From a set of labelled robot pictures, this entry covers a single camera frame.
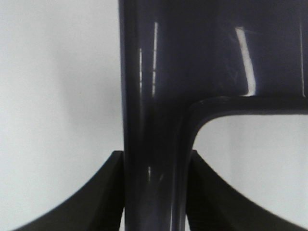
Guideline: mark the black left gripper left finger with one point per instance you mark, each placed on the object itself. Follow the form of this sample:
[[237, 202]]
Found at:
[[97, 206]]

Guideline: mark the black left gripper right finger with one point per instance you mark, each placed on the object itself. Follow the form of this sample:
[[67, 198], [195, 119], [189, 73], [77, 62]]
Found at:
[[213, 205]]

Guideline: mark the purple plastic dustpan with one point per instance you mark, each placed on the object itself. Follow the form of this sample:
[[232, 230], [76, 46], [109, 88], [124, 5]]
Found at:
[[186, 62]]

